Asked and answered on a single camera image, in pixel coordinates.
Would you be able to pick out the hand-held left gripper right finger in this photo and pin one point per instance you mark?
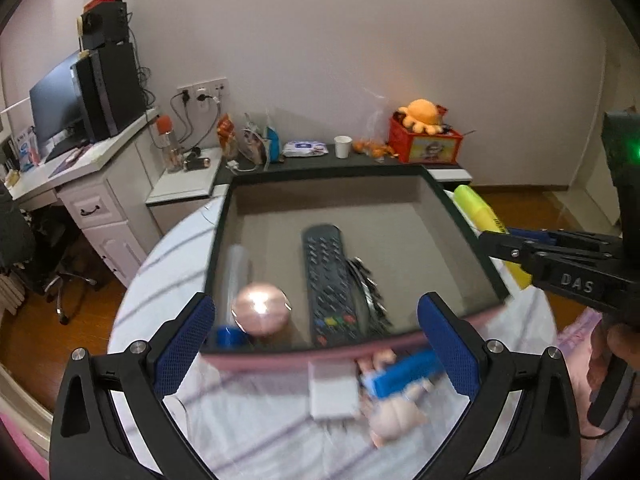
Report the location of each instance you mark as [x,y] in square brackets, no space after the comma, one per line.
[450,345]

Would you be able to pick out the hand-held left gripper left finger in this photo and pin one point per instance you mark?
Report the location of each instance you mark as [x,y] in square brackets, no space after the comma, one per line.
[182,345]

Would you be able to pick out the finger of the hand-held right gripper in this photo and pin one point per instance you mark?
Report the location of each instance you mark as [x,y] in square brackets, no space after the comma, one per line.
[530,235]
[500,246]

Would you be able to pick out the yellow highlighter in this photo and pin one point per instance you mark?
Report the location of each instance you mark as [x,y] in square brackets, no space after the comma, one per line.
[477,210]

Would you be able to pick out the blue tube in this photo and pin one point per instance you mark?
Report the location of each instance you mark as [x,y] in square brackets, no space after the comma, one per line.
[400,372]

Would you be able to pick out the pink cup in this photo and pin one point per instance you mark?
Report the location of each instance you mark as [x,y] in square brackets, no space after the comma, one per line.
[260,307]

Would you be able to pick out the pink doll figurine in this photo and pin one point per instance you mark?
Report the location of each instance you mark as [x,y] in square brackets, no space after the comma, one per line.
[395,417]

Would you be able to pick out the black hair clips bundle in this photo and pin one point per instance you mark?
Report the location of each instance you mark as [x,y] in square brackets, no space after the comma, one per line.
[367,290]

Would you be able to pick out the small white box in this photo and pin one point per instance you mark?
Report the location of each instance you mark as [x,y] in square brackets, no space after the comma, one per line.
[332,390]

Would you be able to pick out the black remote control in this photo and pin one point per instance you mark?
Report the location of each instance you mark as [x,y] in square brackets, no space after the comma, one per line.
[325,280]

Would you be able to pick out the pink box with dark rim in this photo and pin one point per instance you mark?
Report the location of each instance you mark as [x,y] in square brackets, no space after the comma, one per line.
[280,220]

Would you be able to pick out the person's right hand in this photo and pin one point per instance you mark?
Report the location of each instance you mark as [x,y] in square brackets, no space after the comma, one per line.
[600,355]

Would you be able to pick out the pink printed blanket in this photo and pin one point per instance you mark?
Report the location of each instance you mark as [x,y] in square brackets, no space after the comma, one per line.
[575,360]

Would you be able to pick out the red printed box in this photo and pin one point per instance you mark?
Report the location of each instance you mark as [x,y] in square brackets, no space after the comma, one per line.
[430,149]

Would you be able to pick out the orange octopus plush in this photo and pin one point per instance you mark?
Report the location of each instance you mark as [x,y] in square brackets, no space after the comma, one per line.
[420,112]

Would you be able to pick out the low black and white cabinet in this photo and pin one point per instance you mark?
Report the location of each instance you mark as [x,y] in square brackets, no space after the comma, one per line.
[185,185]

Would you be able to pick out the white desk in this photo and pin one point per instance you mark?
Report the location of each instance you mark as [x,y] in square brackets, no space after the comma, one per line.
[105,205]

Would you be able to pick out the pile of small oranges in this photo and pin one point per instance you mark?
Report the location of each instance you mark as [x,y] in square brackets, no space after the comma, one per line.
[372,149]

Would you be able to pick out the clear plastic bag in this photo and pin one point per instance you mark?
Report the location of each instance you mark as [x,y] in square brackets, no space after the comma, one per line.
[375,125]

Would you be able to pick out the white radiator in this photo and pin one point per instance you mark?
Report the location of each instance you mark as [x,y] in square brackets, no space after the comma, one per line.
[11,294]

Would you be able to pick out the black cylindrical device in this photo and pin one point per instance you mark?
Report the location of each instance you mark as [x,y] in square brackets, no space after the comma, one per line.
[197,162]

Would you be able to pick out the white paper cup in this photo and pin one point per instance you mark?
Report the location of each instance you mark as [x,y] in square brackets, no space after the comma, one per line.
[342,147]

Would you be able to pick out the clear bottle with orange cap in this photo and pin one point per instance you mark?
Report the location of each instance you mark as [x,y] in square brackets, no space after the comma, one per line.
[169,147]

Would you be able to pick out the black office chair with jacket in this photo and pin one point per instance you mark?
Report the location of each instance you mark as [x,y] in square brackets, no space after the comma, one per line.
[15,230]

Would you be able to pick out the orange snack bag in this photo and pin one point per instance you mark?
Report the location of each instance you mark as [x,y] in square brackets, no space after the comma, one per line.
[226,135]

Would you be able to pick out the white snack bag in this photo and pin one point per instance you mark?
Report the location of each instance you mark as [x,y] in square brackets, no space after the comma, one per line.
[254,142]

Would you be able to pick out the wet wipes pack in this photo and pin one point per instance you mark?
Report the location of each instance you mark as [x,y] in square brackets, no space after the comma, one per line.
[305,148]

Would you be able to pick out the blue snack bag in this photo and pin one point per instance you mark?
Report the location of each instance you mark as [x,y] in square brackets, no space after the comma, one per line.
[273,145]

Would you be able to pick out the black keyboard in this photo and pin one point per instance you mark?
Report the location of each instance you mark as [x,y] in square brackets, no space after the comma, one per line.
[65,149]

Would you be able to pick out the blue and white box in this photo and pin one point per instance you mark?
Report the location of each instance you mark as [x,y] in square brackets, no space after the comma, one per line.
[27,150]

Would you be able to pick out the black computer tower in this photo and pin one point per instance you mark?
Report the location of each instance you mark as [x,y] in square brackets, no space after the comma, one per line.
[115,90]

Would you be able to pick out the black computer monitor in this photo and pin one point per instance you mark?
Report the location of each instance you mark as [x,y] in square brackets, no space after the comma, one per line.
[55,100]

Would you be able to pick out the black speaker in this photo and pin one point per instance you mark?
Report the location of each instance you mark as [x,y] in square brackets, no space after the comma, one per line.
[105,25]

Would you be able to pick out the white wall outlet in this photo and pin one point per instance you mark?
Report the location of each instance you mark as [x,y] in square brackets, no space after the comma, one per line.
[202,89]

